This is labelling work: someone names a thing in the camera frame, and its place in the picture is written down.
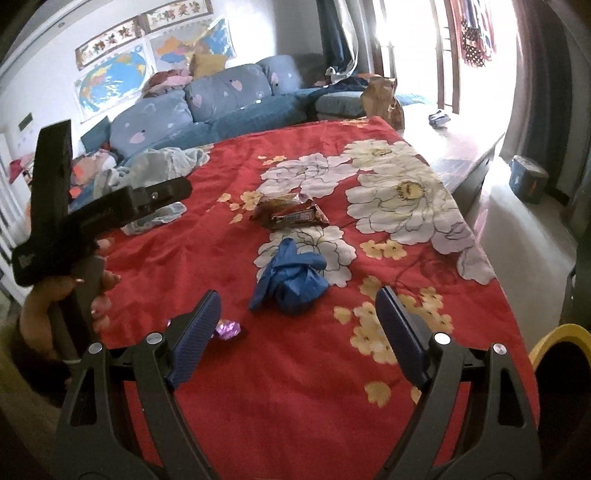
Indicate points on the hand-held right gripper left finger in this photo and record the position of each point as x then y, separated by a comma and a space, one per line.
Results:
198, 341

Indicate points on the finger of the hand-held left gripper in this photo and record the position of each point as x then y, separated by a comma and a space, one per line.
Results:
157, 198

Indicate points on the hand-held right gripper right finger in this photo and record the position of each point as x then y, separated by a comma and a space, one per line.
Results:
399, 333

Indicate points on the blue rubber glove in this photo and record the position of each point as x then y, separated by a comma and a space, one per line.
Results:
288, 281

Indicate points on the yellow-rimmed bin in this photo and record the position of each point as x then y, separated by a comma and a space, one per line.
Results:
561, 334

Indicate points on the person's left forearm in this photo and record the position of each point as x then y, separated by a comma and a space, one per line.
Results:
32, 378

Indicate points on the person's left hand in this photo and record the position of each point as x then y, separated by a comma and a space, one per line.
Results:
39, 323

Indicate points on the small violet candy wrapper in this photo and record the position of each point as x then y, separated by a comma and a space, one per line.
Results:
228, 330

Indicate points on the grey-green garment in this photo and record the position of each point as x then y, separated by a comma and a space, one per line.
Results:
157, 164

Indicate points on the colourful clothes pile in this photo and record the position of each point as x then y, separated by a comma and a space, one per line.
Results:
87, 168

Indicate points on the teal cushion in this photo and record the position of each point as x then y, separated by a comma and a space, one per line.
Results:
94, 134

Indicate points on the blue heart-print pillow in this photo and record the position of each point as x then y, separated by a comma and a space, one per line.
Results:
152, 120
281, 74
226, 92

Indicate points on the red floral blanket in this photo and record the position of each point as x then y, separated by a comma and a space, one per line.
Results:
277, 397

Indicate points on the pink clothes pile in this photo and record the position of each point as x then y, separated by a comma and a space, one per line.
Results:
166, 82

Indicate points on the world map poster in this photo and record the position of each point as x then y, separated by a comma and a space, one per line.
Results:
115, 85

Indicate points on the brown snack wrapper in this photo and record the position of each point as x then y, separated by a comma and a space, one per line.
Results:
286, 217

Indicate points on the yellow pillow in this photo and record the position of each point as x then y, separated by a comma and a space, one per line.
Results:
207, 64

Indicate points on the blue quilted sofa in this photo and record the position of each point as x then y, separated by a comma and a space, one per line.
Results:
272, 110

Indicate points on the framed embroidered scroll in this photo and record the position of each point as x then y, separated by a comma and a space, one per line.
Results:
108, 44
178, 14

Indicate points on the country map poster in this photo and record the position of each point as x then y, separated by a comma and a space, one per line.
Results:
194, 41

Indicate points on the wooden low cabinet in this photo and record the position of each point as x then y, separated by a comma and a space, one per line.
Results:
461, 147

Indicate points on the blue storage box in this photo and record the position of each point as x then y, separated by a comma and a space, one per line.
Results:
528, 180

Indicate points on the small blue white packet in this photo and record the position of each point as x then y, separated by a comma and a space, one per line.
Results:
438, 119

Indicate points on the brown paper bag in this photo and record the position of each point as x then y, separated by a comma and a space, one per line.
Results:
381, 101

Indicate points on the dark blue curtain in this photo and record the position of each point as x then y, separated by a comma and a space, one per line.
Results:
337, 32

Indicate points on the grey curtain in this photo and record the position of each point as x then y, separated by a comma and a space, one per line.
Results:
554, 101

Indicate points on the hanging patterned clothes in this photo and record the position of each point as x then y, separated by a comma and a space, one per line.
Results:
475, 32

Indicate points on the green wall sticker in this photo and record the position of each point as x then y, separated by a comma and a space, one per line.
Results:
26, 121

